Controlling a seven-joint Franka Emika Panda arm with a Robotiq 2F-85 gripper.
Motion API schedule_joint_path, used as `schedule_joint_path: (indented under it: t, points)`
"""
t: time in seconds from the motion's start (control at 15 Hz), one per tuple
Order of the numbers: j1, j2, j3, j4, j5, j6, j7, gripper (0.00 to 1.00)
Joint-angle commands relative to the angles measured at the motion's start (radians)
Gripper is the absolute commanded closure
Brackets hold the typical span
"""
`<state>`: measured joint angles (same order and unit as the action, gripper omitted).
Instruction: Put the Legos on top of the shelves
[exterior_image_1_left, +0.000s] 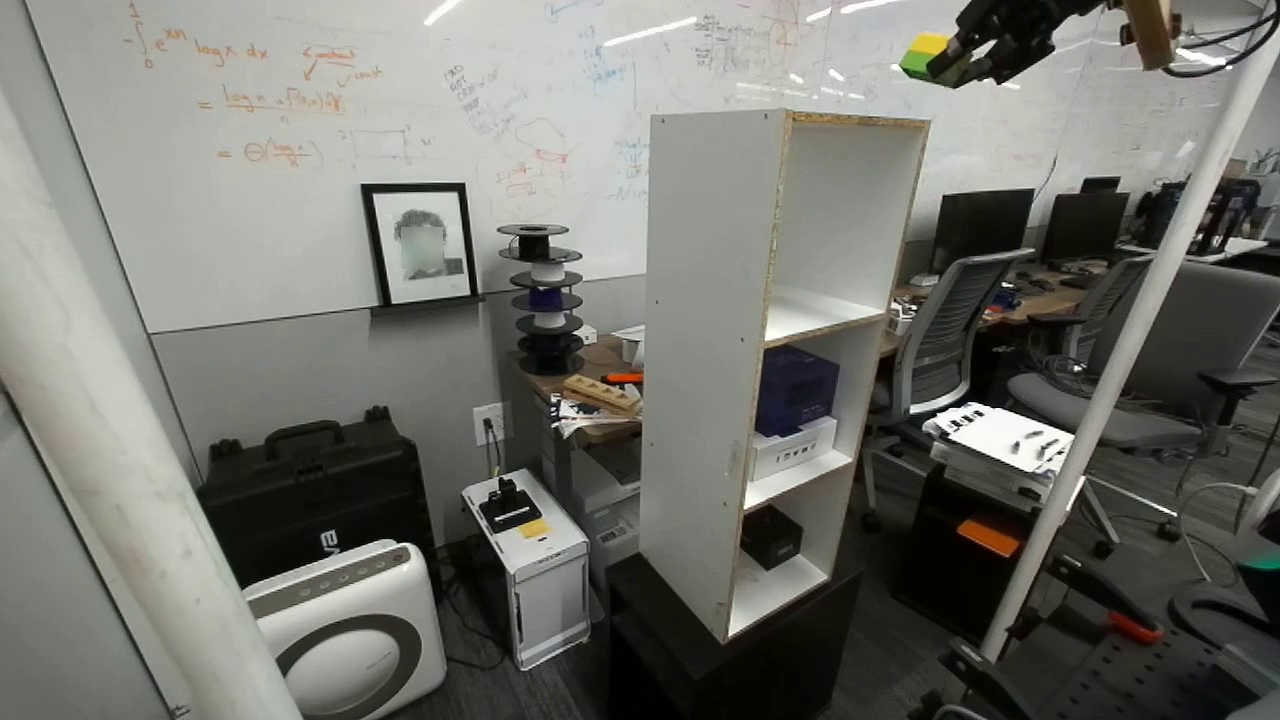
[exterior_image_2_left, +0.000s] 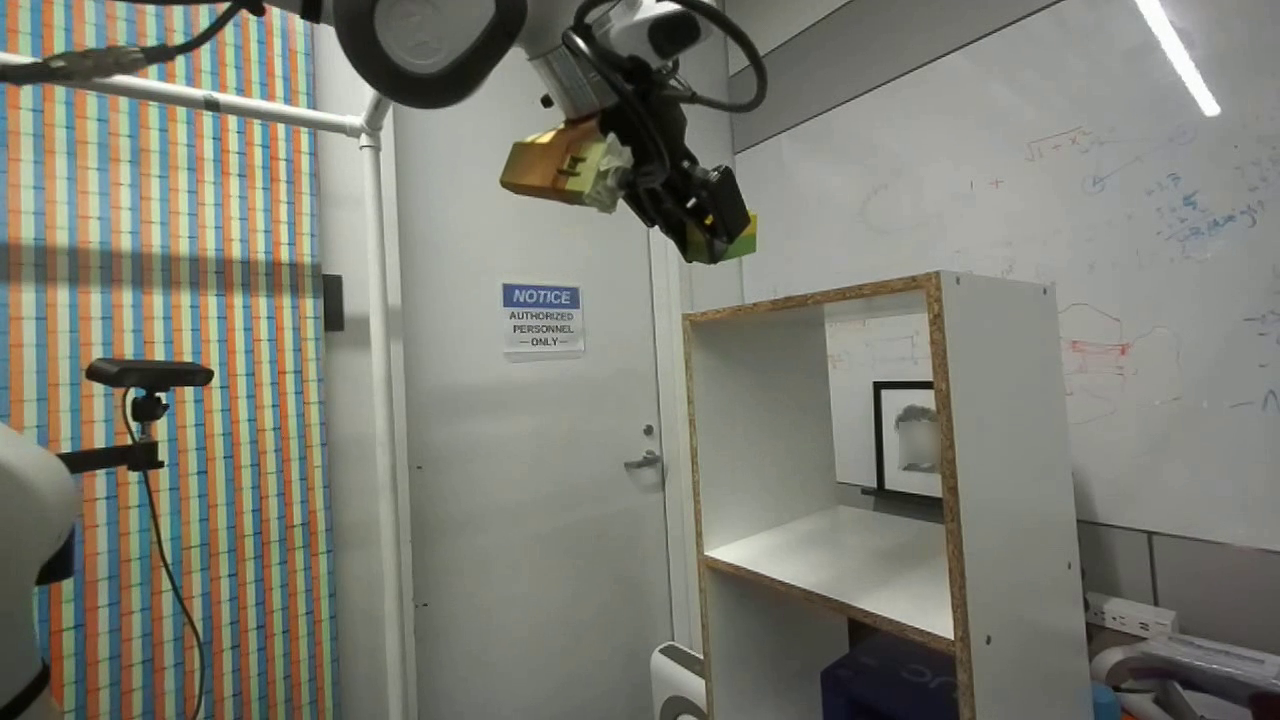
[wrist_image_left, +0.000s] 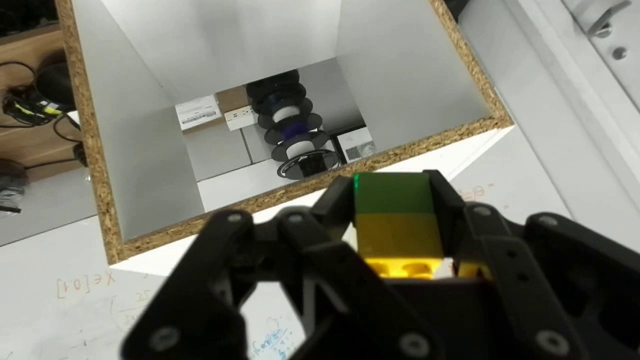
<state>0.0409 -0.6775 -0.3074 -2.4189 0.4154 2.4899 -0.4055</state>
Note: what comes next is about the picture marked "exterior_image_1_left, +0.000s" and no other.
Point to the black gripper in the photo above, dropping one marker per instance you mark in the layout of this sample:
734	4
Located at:
1066	21

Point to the yellow and green Lego block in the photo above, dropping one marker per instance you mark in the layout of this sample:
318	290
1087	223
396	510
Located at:
929	58

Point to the tan wrist adapter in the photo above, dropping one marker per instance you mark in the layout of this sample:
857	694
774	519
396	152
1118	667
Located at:
1149	33

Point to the black computer monitor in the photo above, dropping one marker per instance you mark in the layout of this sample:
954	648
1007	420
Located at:
1082	224
980	224

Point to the white PVC pole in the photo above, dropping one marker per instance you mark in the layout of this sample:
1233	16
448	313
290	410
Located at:
1133	333

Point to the grey mesh office chair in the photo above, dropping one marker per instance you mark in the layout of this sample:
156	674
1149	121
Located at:
1174	345

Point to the white tray with tools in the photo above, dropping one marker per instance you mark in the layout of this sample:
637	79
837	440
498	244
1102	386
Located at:
1001	436

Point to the blue box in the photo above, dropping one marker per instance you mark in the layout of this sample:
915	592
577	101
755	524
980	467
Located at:
796	386

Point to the white shelf unit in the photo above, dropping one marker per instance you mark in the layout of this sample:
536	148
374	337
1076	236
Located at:
721	363

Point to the white labelled box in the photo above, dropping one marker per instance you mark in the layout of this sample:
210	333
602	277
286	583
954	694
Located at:
793	451

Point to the black crate with orange label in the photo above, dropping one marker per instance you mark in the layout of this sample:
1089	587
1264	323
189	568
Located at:
980	545

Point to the stack of filament spools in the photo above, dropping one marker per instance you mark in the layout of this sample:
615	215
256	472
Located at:
540	300

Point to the wooden desk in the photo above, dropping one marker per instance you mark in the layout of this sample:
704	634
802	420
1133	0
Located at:
594	392

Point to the small black box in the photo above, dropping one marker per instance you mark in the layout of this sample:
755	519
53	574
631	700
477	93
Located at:
768	538

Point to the framed portrait picture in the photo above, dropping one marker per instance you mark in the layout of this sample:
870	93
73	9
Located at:
421	244

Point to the black perforated robot table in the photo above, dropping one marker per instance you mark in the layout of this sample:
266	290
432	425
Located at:
1133	684

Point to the whiteboard with writing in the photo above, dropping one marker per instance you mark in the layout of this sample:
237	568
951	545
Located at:
332	134

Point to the black cabinet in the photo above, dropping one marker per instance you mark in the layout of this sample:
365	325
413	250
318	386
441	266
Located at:
746	667

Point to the small white cabinet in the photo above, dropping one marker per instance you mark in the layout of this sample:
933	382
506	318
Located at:
532	587

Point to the black hard carrying case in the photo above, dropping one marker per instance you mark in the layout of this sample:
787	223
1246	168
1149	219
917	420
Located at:
312	485

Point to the white air purifier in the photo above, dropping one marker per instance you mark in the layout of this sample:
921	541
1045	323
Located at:
352	634

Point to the thick white pipe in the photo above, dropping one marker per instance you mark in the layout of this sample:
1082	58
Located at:
106	467

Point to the white wall outlet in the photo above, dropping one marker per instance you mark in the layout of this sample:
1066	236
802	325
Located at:
491	420

